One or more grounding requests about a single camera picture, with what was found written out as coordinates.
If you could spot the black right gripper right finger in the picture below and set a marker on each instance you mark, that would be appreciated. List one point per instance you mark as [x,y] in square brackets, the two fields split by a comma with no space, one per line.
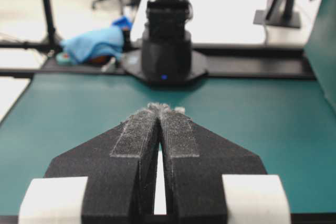
[210,179]

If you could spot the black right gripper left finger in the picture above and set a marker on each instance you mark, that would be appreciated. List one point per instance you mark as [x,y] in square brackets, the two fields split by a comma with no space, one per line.
[108,179]

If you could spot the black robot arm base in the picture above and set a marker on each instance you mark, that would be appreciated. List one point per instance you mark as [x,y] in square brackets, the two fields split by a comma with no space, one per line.
[166,57]

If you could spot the light blue cloth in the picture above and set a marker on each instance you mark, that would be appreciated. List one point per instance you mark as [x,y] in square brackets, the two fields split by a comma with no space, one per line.
[108,41]

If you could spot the black vertical stand pole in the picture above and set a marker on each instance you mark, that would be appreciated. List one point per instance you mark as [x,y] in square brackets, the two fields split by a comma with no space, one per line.
[52,39]

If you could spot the black monitor stand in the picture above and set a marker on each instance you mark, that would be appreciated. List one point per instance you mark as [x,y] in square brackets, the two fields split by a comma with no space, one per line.
[278,13]

